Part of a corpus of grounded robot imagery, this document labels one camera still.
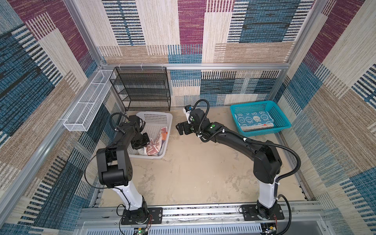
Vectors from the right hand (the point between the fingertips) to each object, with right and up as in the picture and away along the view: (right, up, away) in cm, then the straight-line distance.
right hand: (184, 125), depth 86 cm
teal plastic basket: (+66, +2, +17) cm, 68 cm away
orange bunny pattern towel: (+44, -3, +19) cm, 48 cm away
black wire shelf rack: (-32, +27, +25) cm, 49 cm away
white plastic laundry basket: (-22, +2, +22) cm, 32 cm away
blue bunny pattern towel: (+51, +5, +23) cm, 56 cm away
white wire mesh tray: (-63, +7, +6) cm, 63 cm away
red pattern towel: (-19, -14, +4) cm, 24 cm away
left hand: (-24, -11, +6) cm, 27 cm away
